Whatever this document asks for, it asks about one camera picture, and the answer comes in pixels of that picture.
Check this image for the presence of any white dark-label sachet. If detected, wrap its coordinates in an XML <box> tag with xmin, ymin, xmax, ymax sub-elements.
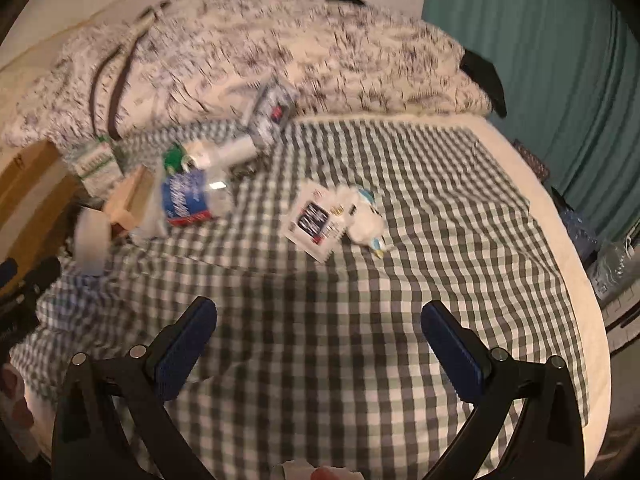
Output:
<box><xmin>280</xmin><ymin>180</ymin><xmax>354</xmax><ymax>263</ymax></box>

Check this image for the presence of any white mattress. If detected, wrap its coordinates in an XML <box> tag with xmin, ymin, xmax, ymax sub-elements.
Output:
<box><xmin>264</xmin><ymin>118</ymin><xmax>611</xmax><ymax>479</ymax></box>

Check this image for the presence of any green white medicine box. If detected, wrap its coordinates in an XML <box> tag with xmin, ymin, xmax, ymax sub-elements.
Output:
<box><xmin>67</xmin><ymin>136</ymin><xmax>124</xmax><ymax>200</ymax></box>

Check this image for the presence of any teal curtain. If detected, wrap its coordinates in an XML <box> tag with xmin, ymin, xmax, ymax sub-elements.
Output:
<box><xmin>423</xmin><ymin>0</ymin><xmax>639</xmax><ymax>240</ymax></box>

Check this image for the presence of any white plastic bottle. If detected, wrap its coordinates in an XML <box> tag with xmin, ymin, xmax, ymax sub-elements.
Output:
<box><xmin>181</xmin><ymin>136</ymin><xmax>258</xmax><ymax>171</ymax></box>

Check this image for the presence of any green checked cloth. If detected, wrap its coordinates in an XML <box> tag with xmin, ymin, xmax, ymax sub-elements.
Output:
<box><xmin>12</xmin><ymin>120</ymin><xmax>589</xmax><ymax>479</ymax></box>

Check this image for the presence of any floral folded duvet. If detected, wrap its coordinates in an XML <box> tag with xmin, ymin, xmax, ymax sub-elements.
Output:
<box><xmin>1</xmin><ymin>0</ymin><xmax>492</xmax><ymax>148</ymax></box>

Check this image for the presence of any tan paper box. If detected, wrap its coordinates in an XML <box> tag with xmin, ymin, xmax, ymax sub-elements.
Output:
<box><xmin>102</xmin><ymin>165</ymin><xmax>154</xmax><ymax>237</ymax></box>

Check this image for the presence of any brown cardboard box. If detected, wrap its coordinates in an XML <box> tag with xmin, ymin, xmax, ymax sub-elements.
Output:
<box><xmin>1</xmin><ymin>140</ymin><xmax>84</xmax><ymax>285</ymax></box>

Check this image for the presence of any clear blue-label floss jar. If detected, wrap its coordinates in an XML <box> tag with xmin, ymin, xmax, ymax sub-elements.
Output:
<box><xmin>160</xmin><ymin>168</ymin><xmax>233</xmax><ymax>226</ymax></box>

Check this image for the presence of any black garment behind duvet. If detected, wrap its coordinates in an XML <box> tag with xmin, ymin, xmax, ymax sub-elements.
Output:
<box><xmin>460</xmin><ymin>49</ymin><xmax>508</xmax><ymax>118</ymax></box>

